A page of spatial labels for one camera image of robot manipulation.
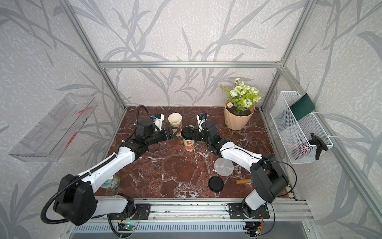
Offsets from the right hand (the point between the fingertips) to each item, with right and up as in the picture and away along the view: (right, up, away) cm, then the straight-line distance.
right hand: (194, 128), depth 87 cm
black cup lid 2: (+12, -31, -5) cm, 33 cm away
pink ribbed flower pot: (+26, +3, +10) cm, 28 cm away
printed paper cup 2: (-3, -10, +2) cm, 11 cm away
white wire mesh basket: (+59, -4, -1) cm, 59 cm away
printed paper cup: (-13, +5, +9) cm, 16 cm away
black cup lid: (-4, -2, -4) cm, 6 cm away
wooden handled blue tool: (+28, -30, -4) cm, 41 cm away
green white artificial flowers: (+28, +18, -3) cm, 33 cm away
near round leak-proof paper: (+18, -24, +2) cm, 30 cm away
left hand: (-9, -1, -7) cm, 12 cm away
